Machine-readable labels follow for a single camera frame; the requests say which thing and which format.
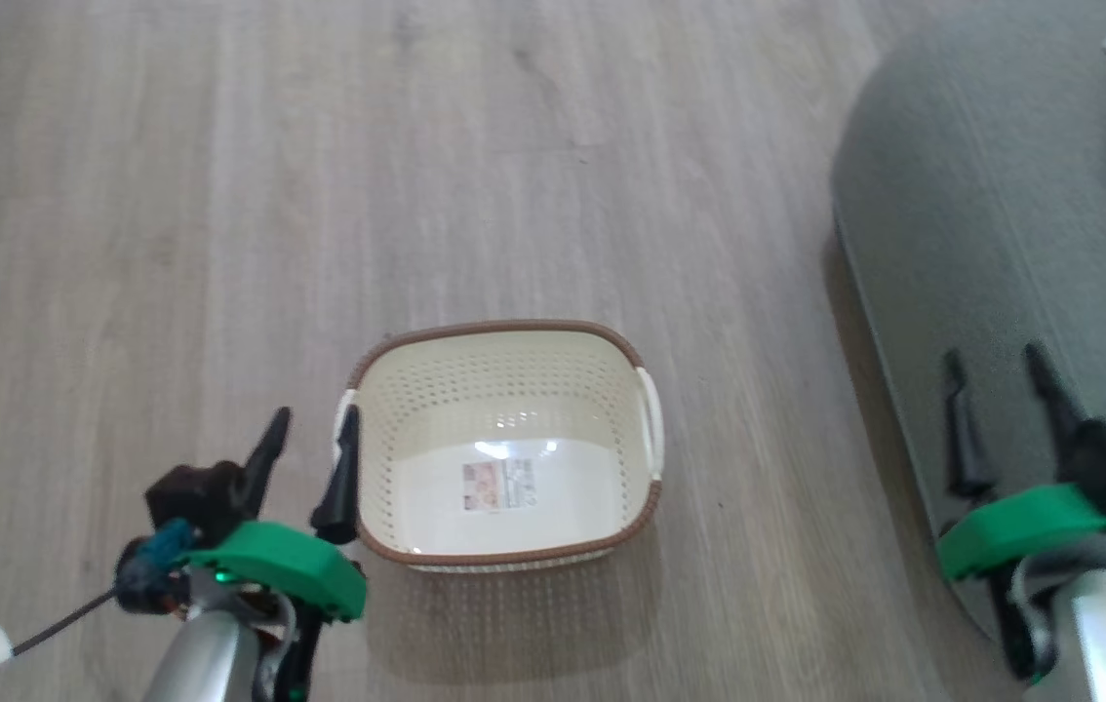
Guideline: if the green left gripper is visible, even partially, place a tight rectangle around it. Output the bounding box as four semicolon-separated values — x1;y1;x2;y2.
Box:
184;404;368;623

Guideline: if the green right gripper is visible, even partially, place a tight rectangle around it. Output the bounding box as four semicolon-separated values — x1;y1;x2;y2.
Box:
935;340;1106;584

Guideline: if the thin black cable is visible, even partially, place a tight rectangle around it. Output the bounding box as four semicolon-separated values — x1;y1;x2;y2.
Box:
0;585;125;698

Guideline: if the paper label in basket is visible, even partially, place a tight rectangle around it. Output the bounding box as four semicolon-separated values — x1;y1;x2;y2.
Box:
462;460;536;514

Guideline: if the grey rounded couch surface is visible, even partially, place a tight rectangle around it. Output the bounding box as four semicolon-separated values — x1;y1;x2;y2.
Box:
831;0;1106;702

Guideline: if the cream plastic laundry basket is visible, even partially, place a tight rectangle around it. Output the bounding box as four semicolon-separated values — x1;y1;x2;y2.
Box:
334;319;664;573

